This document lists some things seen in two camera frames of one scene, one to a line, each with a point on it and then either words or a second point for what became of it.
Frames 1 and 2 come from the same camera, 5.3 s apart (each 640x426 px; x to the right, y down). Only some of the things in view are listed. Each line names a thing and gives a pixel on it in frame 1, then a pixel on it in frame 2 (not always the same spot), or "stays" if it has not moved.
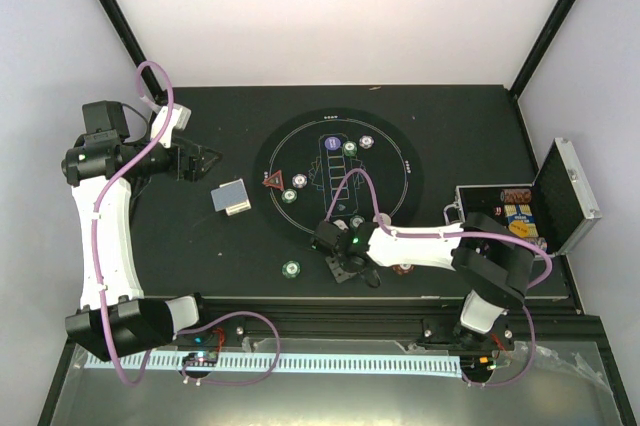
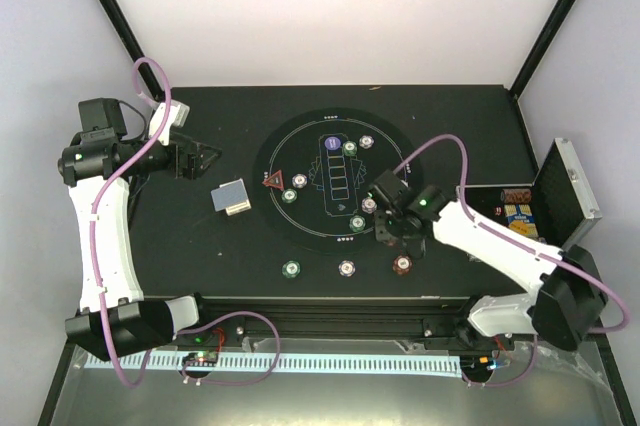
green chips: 357,221 stays
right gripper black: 340,275 -> 381,233
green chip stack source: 291,269 stays
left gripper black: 193,173 stays
